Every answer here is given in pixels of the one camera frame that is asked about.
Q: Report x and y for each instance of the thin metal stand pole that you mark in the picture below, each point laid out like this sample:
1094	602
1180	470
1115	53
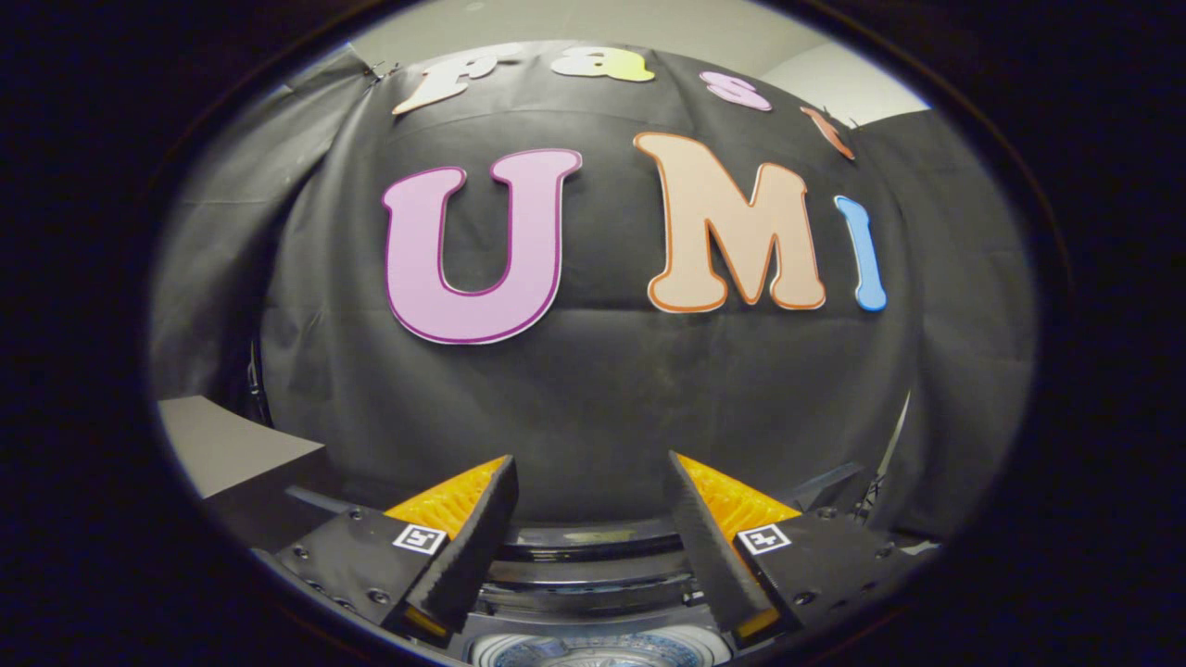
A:
897	435

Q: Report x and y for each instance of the black backdrop cloth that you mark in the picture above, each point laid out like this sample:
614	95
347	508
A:
602	408

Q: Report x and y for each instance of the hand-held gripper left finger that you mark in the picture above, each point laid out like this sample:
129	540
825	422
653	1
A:
463	560

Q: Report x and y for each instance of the grey cabinet with white door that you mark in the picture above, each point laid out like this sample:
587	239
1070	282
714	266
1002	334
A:
232	445

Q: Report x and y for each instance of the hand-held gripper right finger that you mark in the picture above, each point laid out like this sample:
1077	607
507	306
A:
709	556

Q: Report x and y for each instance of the dark grey washing machine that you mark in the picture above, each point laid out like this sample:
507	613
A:
602	648

